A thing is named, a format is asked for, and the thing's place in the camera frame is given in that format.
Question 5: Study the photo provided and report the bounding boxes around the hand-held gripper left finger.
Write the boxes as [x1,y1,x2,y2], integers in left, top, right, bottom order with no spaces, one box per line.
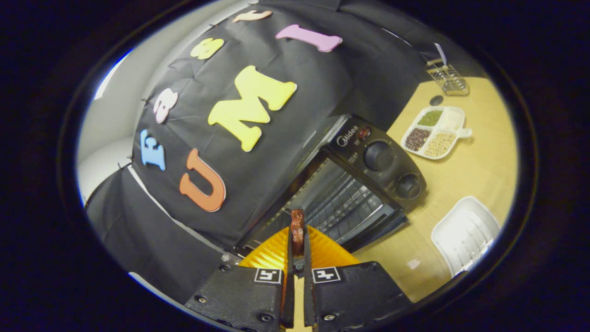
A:
[184,226,296,332]

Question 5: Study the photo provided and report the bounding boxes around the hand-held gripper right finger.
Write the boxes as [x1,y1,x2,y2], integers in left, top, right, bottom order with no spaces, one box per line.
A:
[302,225,413,332]

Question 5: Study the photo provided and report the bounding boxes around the brown meat steak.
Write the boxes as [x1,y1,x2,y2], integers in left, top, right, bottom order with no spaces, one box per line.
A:
[290,209,306,257]

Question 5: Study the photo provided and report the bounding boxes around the black toaster oven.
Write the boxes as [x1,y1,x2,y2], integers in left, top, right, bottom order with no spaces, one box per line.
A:
[233,114,428,259]

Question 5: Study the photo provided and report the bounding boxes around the white rectangular tray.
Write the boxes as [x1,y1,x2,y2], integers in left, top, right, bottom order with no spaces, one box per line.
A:
[431,196,502,278]

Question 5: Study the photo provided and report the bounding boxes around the white divided dish with beans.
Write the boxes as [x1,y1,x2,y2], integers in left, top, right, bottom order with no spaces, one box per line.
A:
[401,106,473,161]

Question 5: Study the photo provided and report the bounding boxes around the metal wire utensil holder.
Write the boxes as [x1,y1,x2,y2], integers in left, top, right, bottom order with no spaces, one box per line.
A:
[425,59,470,96]

